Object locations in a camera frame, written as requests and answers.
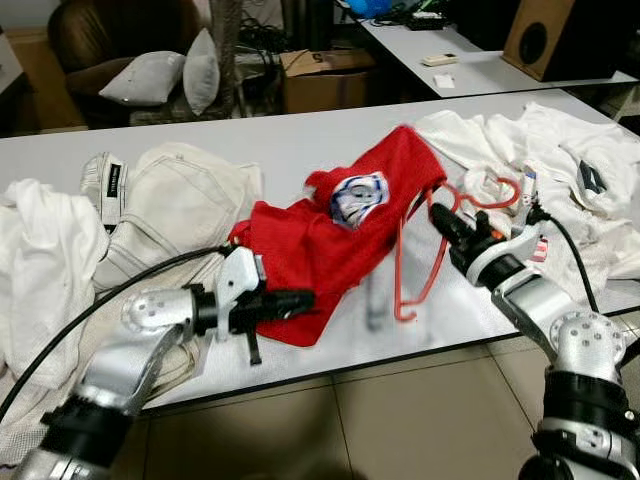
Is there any red shirt white logo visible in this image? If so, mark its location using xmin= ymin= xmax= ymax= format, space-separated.
xmin=228 ymin=124 xmax=449 ymax=349

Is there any red plastic clothes hanger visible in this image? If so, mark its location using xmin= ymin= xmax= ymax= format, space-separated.
xmin=392 ymin=177 xmax=523 ymax=324

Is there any white shirt black label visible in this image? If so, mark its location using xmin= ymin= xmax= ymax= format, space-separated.
xmin=413 ymin=100 xmax=640 ymax=313

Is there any beige jeans black label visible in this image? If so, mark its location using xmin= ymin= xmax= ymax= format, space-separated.
xmin=78 ymin=141 xmax=266 ymax=293

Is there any white desk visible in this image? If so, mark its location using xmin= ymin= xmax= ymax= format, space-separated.
xmin=340 ymin=0 xmax=640 ymax=101

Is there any white remote control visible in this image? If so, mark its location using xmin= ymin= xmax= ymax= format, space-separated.
xmin=421 ymin=52 xmax=460 ymax=68

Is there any small brown cardboard box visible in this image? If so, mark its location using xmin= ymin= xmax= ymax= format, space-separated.
xmin=279 ymin=48 xmax=378 ymax=114

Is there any black power strip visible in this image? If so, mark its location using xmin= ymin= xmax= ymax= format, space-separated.
xmin=403 ymin=8 xmax=448 ymax=29

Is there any wooden loudspeaker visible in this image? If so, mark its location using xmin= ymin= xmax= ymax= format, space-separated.
xmin=501 ymin=0 xmax=640 ymax=84

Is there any blue plastic object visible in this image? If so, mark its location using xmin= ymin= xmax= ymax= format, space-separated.
xmin=350 ymin=0 xmax=398 ymax=19

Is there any grey pillow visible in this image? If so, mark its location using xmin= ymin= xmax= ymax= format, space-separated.
xmin=182 ymin=27 xmax=220 ymax=117
xmin=98 ymin=51 xmax=188 ymax=107

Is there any grey draped pole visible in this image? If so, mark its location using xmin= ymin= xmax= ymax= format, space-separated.
xmin=208 ymin=0 xmax=247 ymax=113

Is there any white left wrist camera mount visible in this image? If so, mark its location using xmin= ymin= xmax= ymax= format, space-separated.
xmin=213 ymin=245 xmax=268 ymax=343

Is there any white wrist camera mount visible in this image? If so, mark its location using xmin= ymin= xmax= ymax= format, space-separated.
xmin=463 ymin=222 xmax=551 ymax=291
xmin=213 ymin=245 xmax=268 ymax=343

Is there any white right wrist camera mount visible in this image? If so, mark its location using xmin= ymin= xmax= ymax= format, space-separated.
xmin=463 ymin=222 xmax=551 ymax=291

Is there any black table leg frame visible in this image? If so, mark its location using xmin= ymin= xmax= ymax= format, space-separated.
xmin=618 ymin=338 xmax=640 ymax=366

